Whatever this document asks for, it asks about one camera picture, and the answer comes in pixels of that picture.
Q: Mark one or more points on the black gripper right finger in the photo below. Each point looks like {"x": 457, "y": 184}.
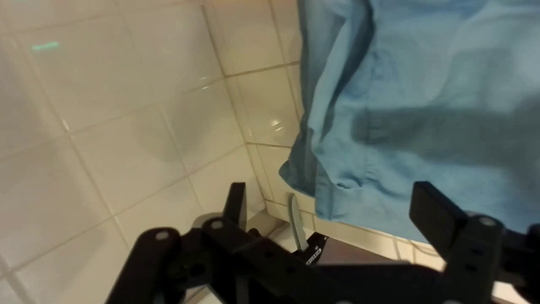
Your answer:
{"x": 479, "y": 253}

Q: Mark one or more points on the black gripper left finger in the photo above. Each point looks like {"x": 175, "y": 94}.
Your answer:
{"x": 170, "y": 263}

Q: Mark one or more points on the blue cloth towel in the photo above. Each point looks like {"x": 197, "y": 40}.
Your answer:
{"x": 423, "y": 84}

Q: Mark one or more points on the black clamp stand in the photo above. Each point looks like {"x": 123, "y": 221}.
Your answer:
{"x": 317, "y": 246}

